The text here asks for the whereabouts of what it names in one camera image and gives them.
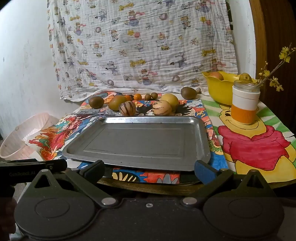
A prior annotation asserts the red apple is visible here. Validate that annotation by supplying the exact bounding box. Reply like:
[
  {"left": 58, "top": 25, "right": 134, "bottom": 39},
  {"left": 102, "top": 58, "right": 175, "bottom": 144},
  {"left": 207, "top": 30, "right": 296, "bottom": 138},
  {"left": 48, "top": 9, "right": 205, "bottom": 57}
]
[{"left": 209, "top": 71, "right": 224, "bottom": 81}]

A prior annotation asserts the yellow plastic bowl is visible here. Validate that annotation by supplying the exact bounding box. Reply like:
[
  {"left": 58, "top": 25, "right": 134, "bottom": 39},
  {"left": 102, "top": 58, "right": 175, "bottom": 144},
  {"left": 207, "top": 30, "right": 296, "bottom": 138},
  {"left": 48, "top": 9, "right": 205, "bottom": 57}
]
[{"left": 202, "top": 71, "right": 258, "bottom": 106}]

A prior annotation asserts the colourful cartoon drawing mat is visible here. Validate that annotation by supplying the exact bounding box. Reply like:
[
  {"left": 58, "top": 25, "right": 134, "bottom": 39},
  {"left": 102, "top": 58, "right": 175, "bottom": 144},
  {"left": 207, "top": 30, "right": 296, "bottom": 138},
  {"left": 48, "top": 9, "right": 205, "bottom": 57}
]
[{"left": 28, "top": 91, "right": 233, "bottom": 184}]

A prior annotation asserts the striped pepino melon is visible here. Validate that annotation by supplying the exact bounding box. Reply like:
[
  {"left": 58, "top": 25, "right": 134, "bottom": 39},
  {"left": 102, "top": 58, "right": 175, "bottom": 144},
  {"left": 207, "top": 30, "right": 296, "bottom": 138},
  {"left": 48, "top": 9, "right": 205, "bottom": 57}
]
[
  {"left": 119, "top": 101, "right": 137, "bottom": 116},
  {"left": 151, "top": 100, "right": 172, "bottom": 116}
]

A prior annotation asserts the printed blanket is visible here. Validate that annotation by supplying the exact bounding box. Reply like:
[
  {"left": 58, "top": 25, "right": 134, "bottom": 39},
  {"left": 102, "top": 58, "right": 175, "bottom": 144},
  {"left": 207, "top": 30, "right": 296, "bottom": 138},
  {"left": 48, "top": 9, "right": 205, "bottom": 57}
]
[{"left": 47, "top": 0, "right": 240, "bottom": 102}]

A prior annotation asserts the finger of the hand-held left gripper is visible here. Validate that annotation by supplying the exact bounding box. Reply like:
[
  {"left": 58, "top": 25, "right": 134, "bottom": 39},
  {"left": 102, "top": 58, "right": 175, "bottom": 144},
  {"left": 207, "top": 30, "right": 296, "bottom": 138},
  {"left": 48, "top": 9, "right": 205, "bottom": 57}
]
[{"left": 45, "top": 159, "right": 68, "bottom": 173}]

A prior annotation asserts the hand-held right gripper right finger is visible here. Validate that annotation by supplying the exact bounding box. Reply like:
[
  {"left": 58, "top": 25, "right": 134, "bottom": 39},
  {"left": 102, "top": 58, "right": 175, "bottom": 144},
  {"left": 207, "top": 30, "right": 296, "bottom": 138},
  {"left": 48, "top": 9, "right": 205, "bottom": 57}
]
[{"left": 180, "top": 160, "right": 270, "bottom": 208}]

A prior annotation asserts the metal tray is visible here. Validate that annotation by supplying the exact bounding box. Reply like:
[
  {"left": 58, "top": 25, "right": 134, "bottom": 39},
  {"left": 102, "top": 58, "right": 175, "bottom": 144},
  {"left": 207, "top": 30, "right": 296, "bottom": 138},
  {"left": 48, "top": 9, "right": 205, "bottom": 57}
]
[{"left": 62, "top": 116, "right": 211, "bottom": 172}]

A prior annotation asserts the pink plastic basket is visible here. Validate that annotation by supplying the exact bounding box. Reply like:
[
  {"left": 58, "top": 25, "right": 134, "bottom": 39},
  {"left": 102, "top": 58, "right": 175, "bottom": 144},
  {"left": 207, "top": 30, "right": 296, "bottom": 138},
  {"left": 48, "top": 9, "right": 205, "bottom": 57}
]
[{"left": 0, "top": 112, "right": 61, "bottom": 161}]

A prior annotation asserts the brown wooden panel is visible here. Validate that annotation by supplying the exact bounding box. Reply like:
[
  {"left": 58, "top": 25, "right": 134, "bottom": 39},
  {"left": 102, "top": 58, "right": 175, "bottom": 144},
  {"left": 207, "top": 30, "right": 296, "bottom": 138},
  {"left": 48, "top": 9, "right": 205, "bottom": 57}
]
[{"left": 249, "top": 0, "right": 296, "bottom": 98}]

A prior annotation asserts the yellow flower branch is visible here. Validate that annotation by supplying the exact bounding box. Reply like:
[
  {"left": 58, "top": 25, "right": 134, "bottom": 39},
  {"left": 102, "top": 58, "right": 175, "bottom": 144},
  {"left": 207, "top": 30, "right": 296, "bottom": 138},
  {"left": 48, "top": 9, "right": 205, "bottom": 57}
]
[{"left": 254, "top": 46, "right": 296, "bottom": 92}]

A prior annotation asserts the brown kiwi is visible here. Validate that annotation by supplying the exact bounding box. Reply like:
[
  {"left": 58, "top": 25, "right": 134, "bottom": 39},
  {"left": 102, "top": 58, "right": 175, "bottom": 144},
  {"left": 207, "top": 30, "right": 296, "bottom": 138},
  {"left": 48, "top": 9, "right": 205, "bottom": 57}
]
[
  {"left": 181, "top": 87, "right": 198, "bottom": 100},
  {"left": 89, "top": 96, "right": 105, "bottom": 109}
]

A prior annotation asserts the olive yellow round fruit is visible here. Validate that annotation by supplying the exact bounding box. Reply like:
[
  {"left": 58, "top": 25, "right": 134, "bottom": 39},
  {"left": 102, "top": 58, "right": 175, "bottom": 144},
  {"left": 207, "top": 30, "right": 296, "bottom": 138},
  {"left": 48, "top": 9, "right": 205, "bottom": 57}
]
[{"left": 109, "top": 95, "right": 127, "bottom": 112}]

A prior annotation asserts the large yellow round fruit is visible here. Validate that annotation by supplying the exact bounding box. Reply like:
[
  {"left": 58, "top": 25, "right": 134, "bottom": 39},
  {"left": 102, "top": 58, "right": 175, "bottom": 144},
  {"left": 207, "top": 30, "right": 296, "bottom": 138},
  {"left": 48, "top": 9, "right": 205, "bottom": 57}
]
[{"left": 160, "top": 93, "right": 179, "bottom": 112}]

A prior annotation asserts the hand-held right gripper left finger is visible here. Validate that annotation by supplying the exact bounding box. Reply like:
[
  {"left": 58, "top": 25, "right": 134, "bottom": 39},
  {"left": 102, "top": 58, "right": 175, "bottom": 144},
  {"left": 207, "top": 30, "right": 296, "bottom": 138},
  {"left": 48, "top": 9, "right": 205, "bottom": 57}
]
[{"left": 30, "top": 160, "right": 116, "bottom": 208}]

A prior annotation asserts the glass jar white orange sleeve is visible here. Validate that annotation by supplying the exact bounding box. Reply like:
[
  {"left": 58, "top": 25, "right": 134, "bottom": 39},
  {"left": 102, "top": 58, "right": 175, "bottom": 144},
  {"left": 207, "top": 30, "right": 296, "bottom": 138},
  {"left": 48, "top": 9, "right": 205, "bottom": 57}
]
[{"left": 231, "top": 80, "right": 261, "bottom": 125}]

